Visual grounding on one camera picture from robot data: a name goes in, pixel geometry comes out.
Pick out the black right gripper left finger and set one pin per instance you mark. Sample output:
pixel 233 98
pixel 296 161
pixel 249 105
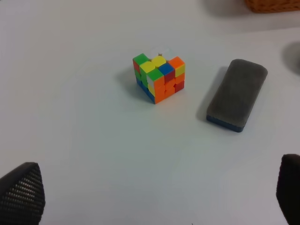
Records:
pixel 22 195

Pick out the orange woven basket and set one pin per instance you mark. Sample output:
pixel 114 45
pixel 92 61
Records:
pixel 272 6

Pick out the multicolour puzzle cube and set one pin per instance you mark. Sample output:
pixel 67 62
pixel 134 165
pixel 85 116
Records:
pixel 160 75

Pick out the grey felt board eraser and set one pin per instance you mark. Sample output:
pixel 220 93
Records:
pixel 234 99

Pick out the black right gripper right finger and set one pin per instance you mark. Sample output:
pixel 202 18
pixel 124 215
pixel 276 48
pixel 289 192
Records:
pixel 288 188

